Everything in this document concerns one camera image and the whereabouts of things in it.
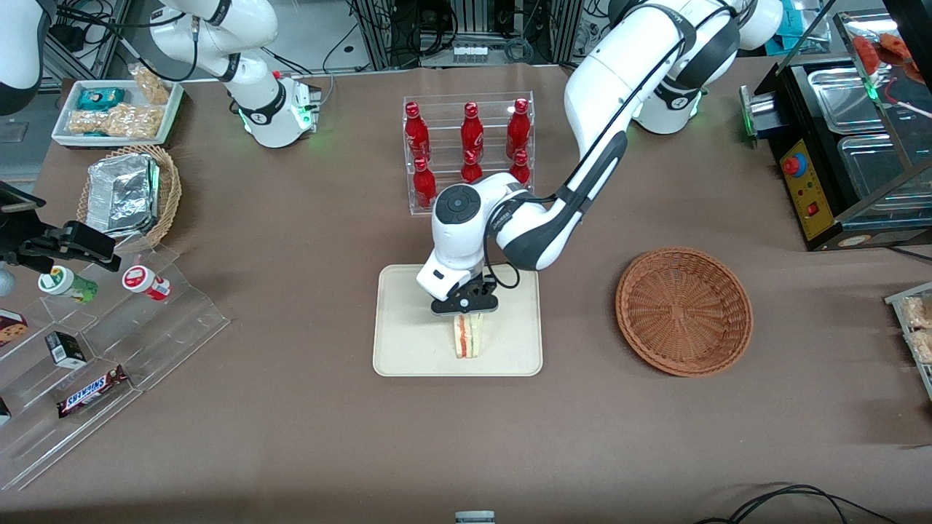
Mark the cream rectangular tray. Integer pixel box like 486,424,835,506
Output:
372,263,544,378

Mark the red label snack cup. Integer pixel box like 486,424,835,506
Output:
122,265,173,301

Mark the clear acrylic bottle rack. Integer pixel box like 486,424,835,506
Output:
403,91,536,216

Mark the small black box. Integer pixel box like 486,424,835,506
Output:
45,331,88,369

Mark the brown cookie box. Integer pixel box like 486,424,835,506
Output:
0,309,30,348

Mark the triangular sandwich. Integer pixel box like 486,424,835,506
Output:
452,313,486,360

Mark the aluminium foil container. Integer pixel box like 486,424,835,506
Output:
86,154,161,237

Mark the green label snack cup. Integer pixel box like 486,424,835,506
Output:
38,266,99,304

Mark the large clear peanut bag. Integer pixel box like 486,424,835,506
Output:
68,103,162,139

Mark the Snickers chocolate bar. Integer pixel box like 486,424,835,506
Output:
57,365,130,418

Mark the small tan wicker basket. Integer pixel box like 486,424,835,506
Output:
76,144,182,253

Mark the aluminium frame equipment rack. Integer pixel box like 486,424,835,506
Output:
348,0,609,70

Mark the white plastic snack bin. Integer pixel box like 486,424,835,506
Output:
51,79,185,148

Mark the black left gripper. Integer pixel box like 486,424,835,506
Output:
431,272,500,317

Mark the teal snack packet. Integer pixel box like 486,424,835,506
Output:
76,87,126,111

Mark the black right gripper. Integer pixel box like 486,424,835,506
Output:
0,215,122,272

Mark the orange fried food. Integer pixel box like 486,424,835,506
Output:
850,33,920,77

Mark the black food warmer yellow panel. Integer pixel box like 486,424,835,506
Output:
754,9,932,253

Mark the round brown wicker basket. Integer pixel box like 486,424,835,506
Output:
615,247,754,378

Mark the grey wire rack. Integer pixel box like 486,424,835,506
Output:
884,282,932,402

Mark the black floor cable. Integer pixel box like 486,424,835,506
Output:
695,483,898,524

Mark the small clear snack bag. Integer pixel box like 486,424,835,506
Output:
130,64,173,105

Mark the teal plastic bag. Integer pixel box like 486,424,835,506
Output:
773,13,831,55

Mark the clear acrylic stepped stand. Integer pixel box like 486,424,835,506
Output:
0,244,232,492

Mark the silver metal cylinder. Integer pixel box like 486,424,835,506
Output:
739,85,778,148

